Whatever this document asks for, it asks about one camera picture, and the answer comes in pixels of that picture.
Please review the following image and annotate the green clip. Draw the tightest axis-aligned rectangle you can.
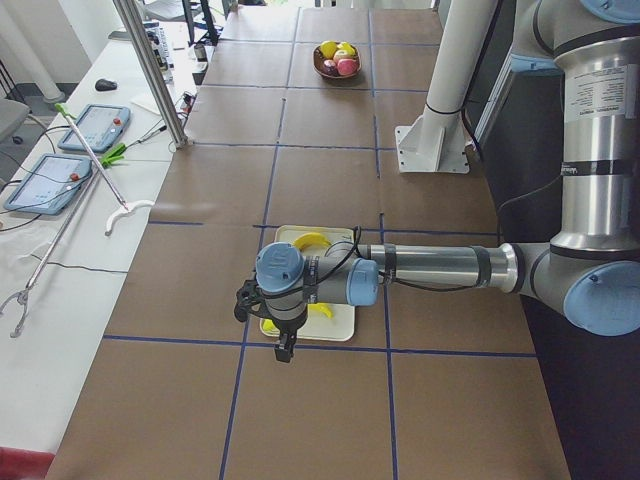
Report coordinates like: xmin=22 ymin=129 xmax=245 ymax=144
xmin=100 ymin=143 xmax=127 ymax=168

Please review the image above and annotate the metal reacher grabber tool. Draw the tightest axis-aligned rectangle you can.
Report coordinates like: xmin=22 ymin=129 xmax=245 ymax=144
xmin=0 ymin=107 xmax=157 ymax=340

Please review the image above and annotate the blue teach pendant far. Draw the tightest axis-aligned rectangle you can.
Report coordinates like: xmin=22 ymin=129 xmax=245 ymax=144
xmin=74 ymin=104 xmax=131 ymax=154

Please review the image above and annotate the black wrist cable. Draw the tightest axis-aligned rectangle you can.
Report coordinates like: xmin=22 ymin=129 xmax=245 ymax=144
xmin=312 ymin=225 xmax=481 ymax=294

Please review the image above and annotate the yellow lemon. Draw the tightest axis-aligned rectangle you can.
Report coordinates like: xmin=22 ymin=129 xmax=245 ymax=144
xmin=319 ymin=40 xmax=338 ymax=59

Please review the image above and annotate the red apple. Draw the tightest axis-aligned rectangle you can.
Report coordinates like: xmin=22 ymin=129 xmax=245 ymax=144
xmin=336 ymin=58 xmax=360 ymax=77

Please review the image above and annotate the white bear print tray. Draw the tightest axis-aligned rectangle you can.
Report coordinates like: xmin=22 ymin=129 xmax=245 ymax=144
xmin=275 ymin=225 xmax=355 ymax=342

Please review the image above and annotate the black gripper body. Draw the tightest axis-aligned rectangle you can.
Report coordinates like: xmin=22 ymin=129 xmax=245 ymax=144
xmin=273 ymin=320 xmax=303 ymax=345

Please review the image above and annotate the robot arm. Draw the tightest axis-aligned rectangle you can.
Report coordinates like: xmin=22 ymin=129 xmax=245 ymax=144
xmin=235 ymin=1 xmax=639 ymax=367

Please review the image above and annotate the blue teach pendant near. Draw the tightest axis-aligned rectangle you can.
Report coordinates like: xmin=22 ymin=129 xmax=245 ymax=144
xmin=3 ymin=154 xmax=92 ymax=215

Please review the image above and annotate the yellow carambola fruit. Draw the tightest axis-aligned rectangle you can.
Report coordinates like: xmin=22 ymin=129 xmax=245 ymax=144
xmin=337 ymin=42 xmax=356 ymax=55

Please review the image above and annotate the brown wicker basket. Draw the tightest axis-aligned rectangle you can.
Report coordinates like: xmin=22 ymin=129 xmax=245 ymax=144
xmin=313 ymin=42 xmax=361 ymax=80

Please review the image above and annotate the pale pear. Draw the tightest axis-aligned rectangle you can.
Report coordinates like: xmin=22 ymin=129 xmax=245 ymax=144
xmin=333 ymin=49 xmax=353 ymax=63

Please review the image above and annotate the aluminium frame post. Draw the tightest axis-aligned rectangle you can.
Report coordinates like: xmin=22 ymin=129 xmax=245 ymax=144
xmin=113 ymin=0 xmax=189 ymax=150

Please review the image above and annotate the yellow banana moved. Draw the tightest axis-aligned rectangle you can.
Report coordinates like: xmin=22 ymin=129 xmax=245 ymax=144
xmin=262 ymin=319 xmax=279 ymax=332
xmin=308 ymin=303 xmax=334 ymax=319

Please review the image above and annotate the black computer mouse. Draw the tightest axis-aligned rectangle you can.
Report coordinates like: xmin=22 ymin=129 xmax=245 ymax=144
xmin=94 ymin=78 xmax=118 ymax=92

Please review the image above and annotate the dark purple plum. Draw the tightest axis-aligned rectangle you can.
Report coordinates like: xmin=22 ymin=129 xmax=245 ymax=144
xmin=321 ymin=59 xmax=340 ymax=78

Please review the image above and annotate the blue teach pendant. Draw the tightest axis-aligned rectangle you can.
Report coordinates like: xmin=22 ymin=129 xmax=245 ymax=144
xmin=3 ymin=154 xmax=92 ymax=215
xmin=74 ymin=104 xmax=131 ymax=154

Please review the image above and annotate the yellow banana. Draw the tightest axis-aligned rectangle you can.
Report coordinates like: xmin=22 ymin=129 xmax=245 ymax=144
xmin=292 ymin=232 xmax=331 ymax=251

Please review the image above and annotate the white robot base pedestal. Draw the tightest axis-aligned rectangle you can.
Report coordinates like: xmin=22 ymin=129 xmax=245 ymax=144
xmin=395 ymin=0 xmax=498 ymax=174

